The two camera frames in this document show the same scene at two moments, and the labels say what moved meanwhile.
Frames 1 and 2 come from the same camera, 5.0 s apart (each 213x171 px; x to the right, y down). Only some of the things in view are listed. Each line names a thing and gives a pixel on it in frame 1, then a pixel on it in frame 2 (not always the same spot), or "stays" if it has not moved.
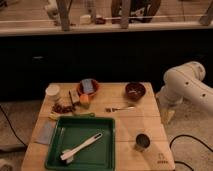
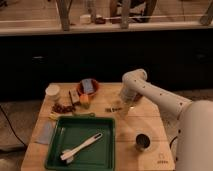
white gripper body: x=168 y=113 → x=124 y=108
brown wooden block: x=74 y=94 stays
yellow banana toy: x=54 y=115 stays
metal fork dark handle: x=111 y=110 stays
